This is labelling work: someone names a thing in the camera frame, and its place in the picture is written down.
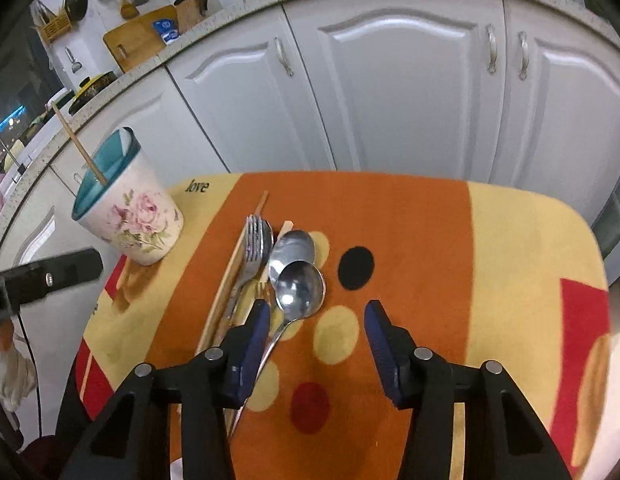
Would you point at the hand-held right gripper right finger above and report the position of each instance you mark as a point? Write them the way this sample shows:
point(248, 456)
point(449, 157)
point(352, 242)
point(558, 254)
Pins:
point(382, 345)

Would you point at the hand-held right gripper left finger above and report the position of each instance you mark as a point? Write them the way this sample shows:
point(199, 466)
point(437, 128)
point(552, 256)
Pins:
point(255, 340)

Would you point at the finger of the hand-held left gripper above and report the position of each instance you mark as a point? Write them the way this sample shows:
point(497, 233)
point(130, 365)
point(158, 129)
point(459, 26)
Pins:
point(64, 272)

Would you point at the wooden chopstick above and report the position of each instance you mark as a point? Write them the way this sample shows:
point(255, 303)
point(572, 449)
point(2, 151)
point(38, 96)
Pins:
point(77, 145)
point(224, 290)
point(261, 204)
point(286, 227)

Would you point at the metal spoon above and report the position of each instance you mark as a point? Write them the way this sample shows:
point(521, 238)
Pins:
point(300, 292)
point(295, 247)

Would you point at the floral cup with teal inside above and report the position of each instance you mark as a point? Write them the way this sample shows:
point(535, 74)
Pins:
point(134, 220)

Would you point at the metal fork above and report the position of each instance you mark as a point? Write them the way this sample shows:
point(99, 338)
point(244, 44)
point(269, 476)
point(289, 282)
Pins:
point(268, 249)
point(255, 245)

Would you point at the white cabinet door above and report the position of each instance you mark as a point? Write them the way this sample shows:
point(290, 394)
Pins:
point(565, 125)
point(154, 125)
point(239, 100)
point(19, 240)
point(390, 100)

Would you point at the white fabric item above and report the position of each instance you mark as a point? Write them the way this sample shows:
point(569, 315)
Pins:
point(12, 375)

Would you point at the orange yellow printed table cover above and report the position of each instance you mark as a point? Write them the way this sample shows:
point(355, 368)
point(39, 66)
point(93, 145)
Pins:
point(415, 240)

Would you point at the yellow black casserole pot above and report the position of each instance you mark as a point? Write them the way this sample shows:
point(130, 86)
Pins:
point(92, 87)

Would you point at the metal peeler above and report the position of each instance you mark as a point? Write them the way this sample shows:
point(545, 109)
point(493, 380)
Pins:
point(75, 66)

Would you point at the wooden cutting board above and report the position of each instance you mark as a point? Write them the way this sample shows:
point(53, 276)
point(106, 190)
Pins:
point(134, 40)

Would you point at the yellow chopstick holder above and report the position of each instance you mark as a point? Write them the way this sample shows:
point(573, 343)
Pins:
point(57, 27)

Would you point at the blue white packet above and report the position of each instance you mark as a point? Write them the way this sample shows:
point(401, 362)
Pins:
point(165, 30)

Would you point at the wooden knife block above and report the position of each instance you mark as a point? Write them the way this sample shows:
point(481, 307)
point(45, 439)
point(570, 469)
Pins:
point(189, 17)

